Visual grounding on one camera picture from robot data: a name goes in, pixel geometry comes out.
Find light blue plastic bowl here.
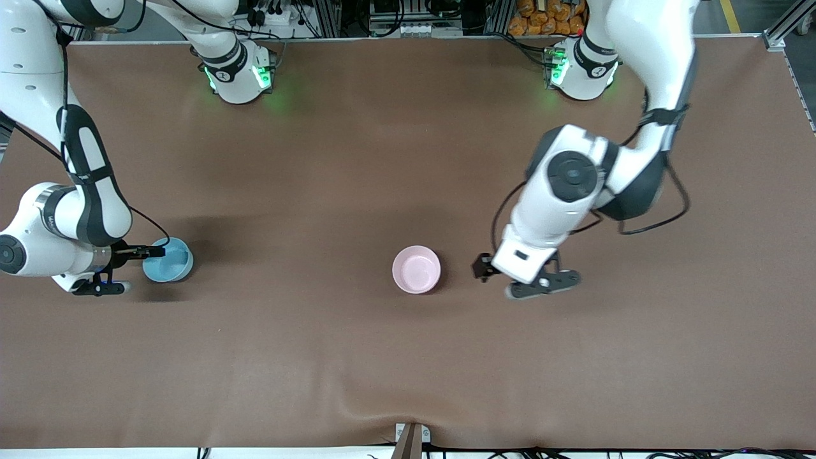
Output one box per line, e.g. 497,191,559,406
142,237,194,283

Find pink plastic bowl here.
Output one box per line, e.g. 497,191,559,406
392,245,442,295

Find brown table mat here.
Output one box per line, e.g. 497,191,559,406
0,35,816,451

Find orange snack packs pile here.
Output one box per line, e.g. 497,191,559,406
508,0,587,37

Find white power strip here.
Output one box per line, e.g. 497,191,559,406
245,5,302,27

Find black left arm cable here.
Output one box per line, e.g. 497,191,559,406
491,89,692,256

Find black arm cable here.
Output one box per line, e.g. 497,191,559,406
491,89,692,256
0,0,171,251

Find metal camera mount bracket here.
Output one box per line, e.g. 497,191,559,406
391,422,432,459

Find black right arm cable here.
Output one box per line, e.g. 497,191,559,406
0,0,171,251

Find aluminium frame profile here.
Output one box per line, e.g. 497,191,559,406
763,0,816,49

